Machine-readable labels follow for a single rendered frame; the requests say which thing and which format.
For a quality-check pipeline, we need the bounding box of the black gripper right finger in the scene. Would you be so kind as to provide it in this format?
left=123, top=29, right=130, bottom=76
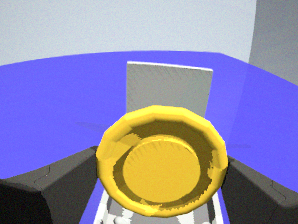
left=221, top=155, right=298, bottom=224

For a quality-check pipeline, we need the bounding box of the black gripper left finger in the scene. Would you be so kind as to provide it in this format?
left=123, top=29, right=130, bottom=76
left=0, top=145, right=98, bottom=224

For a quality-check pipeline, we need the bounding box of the yellow plate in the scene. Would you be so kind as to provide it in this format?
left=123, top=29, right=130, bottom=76
left=96, top=105, right=227, bottom=218

